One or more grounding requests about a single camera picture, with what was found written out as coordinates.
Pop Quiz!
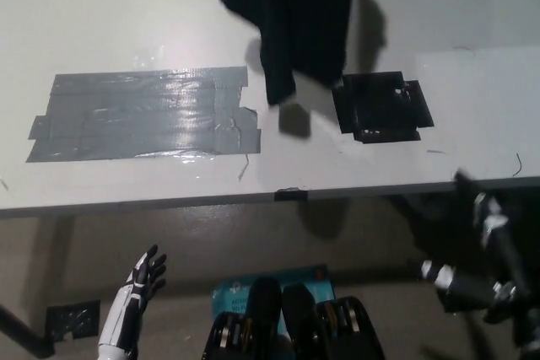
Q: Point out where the small black tape strip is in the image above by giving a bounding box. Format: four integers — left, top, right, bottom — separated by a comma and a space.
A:
273, 185, 310, 202

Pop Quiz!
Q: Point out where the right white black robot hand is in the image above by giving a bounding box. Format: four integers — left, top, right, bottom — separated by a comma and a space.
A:
453, 169, 514, 260

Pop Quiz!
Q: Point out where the teal cardboard box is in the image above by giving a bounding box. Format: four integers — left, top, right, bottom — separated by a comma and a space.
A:
210, 265, 337, 324

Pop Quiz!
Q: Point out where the black tape patch on desk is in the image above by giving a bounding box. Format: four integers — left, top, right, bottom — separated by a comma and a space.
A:
331, 71, 436, 146

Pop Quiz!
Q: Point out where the thin grey thread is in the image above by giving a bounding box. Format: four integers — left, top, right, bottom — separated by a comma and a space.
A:
237, 153, 251, 182

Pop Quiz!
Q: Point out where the black t-shirt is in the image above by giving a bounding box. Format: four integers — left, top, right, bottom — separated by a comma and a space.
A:
218, 0, 356, 106

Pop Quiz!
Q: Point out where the clear tape piece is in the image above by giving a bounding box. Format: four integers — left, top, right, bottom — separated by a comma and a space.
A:
132, 45, 169, 69

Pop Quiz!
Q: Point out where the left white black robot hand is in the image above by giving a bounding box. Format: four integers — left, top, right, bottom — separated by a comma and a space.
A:
125, 244, 168, 313

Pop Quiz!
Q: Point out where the black table leg foot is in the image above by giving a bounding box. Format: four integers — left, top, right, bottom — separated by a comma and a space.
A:
0, 303, 57, 357

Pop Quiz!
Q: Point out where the grey duct tape patch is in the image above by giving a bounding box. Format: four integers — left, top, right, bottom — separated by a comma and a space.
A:
25, 66, 263, 164

